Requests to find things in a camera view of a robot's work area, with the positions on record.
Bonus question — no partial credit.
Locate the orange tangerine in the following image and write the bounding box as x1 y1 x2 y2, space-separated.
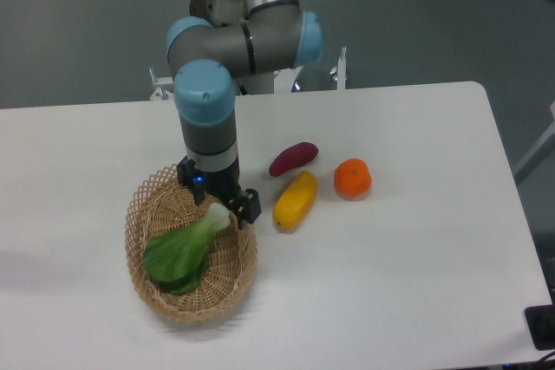
333 158 373 200

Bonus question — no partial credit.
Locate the woven wicker basket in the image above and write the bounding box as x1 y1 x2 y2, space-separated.
125 166 257 324

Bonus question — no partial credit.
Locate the white table leg right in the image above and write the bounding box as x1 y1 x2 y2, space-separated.
513 121 554 185

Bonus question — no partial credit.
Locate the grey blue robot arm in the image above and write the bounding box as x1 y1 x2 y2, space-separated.
166 0 323 225

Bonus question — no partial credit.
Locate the white metal frame bracket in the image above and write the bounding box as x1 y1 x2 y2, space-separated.
148 67 173 101

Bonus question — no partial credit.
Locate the purple sweet potato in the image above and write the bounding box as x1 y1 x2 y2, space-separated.
268 141 319 177

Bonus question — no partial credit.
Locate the black device at table edge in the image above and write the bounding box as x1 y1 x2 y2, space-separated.
525 304 554 351

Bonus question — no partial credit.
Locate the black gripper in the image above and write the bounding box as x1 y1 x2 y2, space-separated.
177 156 261 230

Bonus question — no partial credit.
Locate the yellow mango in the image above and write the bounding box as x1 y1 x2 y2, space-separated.
272 171 318 231

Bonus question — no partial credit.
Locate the green bok choy vegetable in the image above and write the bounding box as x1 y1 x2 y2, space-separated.
143 203 231 295

